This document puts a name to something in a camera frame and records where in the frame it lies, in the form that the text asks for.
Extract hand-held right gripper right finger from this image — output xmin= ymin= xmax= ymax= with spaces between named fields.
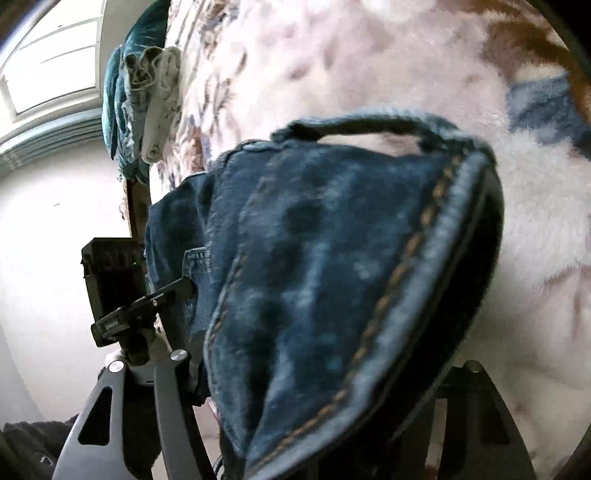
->
xmin=392 ymin=361 xmax=537 ymax=480

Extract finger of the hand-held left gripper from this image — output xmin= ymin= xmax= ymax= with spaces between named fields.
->
xmin=131 ymin=276 xmax=196 ymax=311

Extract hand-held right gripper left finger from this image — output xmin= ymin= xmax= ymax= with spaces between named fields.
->
xmin=51 ymin=349 xmax=219 ymax=480

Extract dark blue denim pants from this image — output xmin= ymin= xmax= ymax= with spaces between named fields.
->
xmin=143 ymin=107 xmax=505 ymax=480

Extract wooden bed headboard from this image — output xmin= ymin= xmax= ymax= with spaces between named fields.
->
xmin=122 ymin=178 xmax=154 ymax=241

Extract dark fuzzy cloth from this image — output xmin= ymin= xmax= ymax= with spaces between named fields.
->
xmin=0 ymin=413 xmax=82 ymax=480

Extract grey window sill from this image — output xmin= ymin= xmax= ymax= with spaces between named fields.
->
xmin=0 ymin=108 xmax=105 ymax=175

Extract cream folded cloth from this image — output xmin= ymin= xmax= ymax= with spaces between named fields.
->
xmin=140 ymin=45 xmax=184 ymax=165

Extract pile of folded clothes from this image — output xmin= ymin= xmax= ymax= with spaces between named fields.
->
xmin=100 ymin=0 xmax=172 ymax=182

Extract grey-green folded cloth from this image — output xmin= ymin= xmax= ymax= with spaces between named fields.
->
xmin=121 ymin=45 xmax=163 ymax=155

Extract window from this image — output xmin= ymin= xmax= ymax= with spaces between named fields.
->
xmin=0 ymin=0 xmax=110 ymax=121

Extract floral plush blanket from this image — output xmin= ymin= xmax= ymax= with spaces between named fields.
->
xmin=148 ymin=0 xmax=591 ymax=480

